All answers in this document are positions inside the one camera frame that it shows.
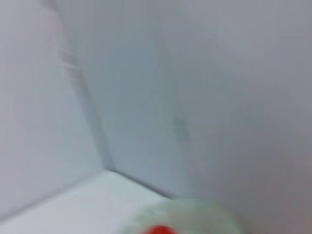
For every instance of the translucent wavy fruit plate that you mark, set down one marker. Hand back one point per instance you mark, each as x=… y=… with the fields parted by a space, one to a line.
x=195 y=214

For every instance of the orange toy fruit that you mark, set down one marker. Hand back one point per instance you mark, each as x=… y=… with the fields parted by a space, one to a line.
x=161 y=230

